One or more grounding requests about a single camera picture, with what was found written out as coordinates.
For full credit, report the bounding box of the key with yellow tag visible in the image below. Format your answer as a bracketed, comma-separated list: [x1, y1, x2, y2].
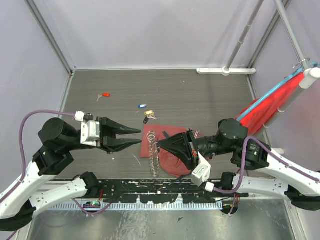
[144, 110, 157, 120]

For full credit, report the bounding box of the key with black tag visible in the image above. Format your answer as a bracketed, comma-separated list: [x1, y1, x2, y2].
[143, 116, 149, 124]

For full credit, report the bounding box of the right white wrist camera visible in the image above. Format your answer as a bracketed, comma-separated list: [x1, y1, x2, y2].
[191, 152, 215, 193]

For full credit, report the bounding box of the slotted cable duct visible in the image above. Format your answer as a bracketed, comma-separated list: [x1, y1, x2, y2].
[49, 200, 223, 211]

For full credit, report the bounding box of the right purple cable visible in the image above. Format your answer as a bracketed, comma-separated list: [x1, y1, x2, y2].
[212, 136, 320, 195]

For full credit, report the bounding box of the teal clothes hanger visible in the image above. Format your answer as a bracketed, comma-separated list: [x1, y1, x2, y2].
[236, 62, 320, 122]

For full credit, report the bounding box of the red cloth on hanger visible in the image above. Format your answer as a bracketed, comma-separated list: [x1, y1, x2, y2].
[235, 73, 304, 135]

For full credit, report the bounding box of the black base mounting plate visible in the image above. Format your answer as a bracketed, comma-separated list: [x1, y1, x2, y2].
[83, 179, 234, 204]

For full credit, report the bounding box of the key with blue tag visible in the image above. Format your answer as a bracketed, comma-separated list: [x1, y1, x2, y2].
[138, 104, 148, 109]

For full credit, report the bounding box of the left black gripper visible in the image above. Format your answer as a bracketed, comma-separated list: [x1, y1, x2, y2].
[65, 116, 144, 154]

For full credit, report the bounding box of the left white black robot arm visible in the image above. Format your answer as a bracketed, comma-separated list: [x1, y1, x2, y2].
[0, 112, 142, 232]

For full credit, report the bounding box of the white grey clothes rack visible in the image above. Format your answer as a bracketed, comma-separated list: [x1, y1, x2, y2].
[196, 0, 320, 156]

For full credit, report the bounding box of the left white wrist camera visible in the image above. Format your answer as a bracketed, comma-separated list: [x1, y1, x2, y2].
[74, 111, 100, 147]

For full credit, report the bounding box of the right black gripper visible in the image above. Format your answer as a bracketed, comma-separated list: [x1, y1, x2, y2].
[157, 127, 235, 170]

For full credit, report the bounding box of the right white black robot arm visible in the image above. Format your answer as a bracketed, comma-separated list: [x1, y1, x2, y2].
[157, 118, 320, 211]

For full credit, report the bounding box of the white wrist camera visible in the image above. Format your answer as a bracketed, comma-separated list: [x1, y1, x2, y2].
[74, 111, 100, 147]
[191, 152, 215, 193]

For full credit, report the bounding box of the dark red shirt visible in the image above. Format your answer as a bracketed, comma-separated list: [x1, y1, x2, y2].
[140, 124, 217, 182]

